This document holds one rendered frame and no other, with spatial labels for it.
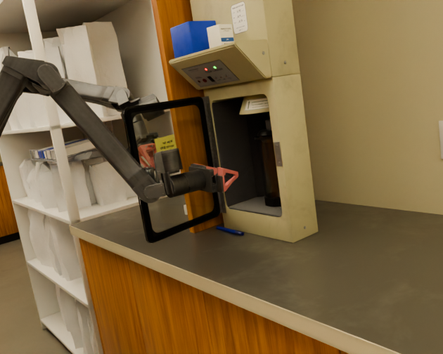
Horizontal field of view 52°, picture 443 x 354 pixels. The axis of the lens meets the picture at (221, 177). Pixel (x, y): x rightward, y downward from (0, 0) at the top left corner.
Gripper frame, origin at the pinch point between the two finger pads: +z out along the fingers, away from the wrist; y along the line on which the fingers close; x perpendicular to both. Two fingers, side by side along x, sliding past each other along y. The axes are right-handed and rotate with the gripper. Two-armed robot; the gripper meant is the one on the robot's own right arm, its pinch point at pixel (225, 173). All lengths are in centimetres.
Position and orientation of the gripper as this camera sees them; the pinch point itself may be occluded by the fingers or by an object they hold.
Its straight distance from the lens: 132.6
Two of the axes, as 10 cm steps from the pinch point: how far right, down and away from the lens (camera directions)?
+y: -6.2, -1.2, 7.7
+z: 7.8, -2.1, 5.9
